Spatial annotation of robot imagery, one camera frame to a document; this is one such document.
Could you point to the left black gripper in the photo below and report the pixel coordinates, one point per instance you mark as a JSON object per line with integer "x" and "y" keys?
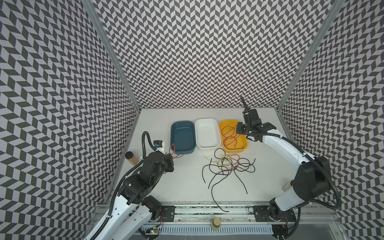
{"x": 168, "y": 159}

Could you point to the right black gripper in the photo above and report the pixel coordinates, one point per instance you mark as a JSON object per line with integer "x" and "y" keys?
{"x": 248, "y": 113}

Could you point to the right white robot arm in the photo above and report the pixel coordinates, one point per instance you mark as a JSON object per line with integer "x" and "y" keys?
{"x": 312, "y": 182}

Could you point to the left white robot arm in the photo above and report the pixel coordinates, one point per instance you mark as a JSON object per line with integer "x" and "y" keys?
{"x": 132, "y": 205}

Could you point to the left spice jar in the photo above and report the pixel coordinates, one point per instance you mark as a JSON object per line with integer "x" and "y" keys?
{"x": 131, "y": 158}

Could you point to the yellow tray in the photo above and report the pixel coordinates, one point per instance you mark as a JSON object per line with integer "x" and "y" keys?
{"x": 232, "y": 142}

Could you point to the dark teal tray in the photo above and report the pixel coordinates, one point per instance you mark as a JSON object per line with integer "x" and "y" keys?
{"x": 183, "y": 137}

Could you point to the white tray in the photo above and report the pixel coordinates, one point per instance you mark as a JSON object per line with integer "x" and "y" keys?
{"x": 207, "y": 134}

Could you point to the brass knob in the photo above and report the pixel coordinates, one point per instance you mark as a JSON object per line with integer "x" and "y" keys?
{"x": 216, "y": 223}

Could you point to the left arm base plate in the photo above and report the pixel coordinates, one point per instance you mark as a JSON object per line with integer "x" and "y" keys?
{"x": 163, "y": 213}

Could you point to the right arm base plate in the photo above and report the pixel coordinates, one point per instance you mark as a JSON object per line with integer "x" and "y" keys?
{"x": 272, "y": 214}

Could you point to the aluminium front rail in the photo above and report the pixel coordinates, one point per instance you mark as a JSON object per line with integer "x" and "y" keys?
{"x": 242, "y": 213}

